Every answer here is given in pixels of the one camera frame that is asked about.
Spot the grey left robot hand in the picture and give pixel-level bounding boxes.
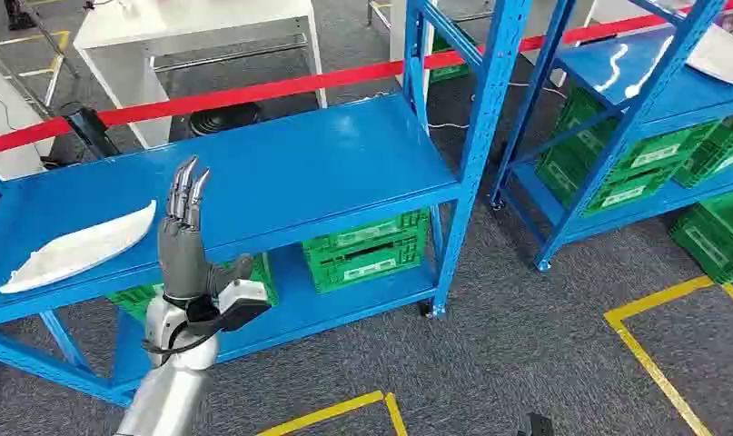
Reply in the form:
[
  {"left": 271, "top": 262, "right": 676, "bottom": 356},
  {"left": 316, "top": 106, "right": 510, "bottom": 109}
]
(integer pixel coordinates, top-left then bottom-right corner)
[{"left": 156, "top": 156, "right": 256, "bottom": 301}]

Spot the white curved plastic panel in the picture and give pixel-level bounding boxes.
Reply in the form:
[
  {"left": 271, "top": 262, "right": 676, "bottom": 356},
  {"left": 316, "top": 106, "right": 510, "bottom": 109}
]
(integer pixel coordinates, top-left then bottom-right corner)
[
  {"left": 0, "top": 200, "right": 158, "bottom": 295},
  {"left": 685, "top": 24, "right": 733, "bottom": 88}
]

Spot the green plastic crate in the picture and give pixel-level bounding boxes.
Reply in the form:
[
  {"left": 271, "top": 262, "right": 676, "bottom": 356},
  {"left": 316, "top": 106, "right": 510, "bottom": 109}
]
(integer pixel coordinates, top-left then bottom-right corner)
[
  {"left": 105, "top": 253, "right": 280, "bottom": 323},
  {"left": 429, "top": 30, "right": 473, "bottom": 84},
  {"left": 552, "top": 84, "right": 726, "bottom": 177},
  {"left": 301, "top": 208, "right": 431, "bottom": 295},
  {"left": 669, "top": 189, "right": 733, "bottom": 286},
  {"left": 672, "top": 114, "right": 733, "bottom": 190},
  {"left": 534, "top": 145, "right": 681, "bottom": 219}
]

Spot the black round stanchion base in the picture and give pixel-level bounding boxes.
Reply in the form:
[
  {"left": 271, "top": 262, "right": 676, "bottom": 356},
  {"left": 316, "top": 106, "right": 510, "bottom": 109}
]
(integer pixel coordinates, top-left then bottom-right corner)
[{"left": 188, "top": 102, "right": 263, "bottom": 138}]

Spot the blue metal shelf rack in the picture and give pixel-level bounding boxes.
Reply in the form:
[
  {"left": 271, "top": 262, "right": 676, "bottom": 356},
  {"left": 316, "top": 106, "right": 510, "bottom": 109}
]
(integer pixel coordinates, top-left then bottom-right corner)
[
  {"left": 0, "top": 0, "right": 533, "bottom": 409},
  {"left": 489, "top": 0, "right": 733, "bottom": 273}
]

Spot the red barrier belt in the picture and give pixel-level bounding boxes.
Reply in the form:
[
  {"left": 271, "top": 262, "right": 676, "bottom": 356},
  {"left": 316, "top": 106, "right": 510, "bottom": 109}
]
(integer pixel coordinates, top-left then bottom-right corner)
[{"left": 0, "top": 0, "right": 733, "bottom": 159}]

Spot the yellow floor tape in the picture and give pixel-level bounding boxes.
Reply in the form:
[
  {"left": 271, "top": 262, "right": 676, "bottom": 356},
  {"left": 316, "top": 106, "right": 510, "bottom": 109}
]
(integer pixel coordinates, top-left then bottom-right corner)
[
  {"left": 255, "top": 391, "right": 409, "bottom": 436},
  {"left": 603, "top": 275, "right": 733, "bottom": 436}
]

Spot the grey table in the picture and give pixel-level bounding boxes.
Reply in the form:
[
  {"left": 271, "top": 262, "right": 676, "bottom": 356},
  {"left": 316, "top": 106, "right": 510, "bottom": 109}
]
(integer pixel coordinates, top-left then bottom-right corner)
[{"left": 0, "top": 56, "right": 55, "bottom": 182}]

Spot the white table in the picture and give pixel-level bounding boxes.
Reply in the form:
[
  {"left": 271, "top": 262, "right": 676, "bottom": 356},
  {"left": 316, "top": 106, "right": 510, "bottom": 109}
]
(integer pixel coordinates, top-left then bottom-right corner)
[{"left": 73, "top": 0, "right": 330, "bottom": 151}]

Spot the black robot foot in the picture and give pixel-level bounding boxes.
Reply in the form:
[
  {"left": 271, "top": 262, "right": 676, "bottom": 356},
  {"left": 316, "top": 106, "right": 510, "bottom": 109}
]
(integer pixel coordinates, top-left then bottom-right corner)
[{"left": 517, "top": 411, "right": 555, "bottom": 436}]

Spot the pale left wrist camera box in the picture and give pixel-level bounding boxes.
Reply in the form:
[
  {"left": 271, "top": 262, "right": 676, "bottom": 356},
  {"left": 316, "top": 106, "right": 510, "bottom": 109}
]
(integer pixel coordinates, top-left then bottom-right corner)
[{"left": 216, "top": 279, "right": 273, "bottom": 334}]

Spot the black stanchion post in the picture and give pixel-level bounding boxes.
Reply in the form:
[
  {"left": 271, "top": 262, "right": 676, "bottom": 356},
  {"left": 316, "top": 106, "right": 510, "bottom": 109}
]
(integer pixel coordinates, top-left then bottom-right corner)
[{"left": 60, "top": 104, "right": 123, "bottom": 162}]

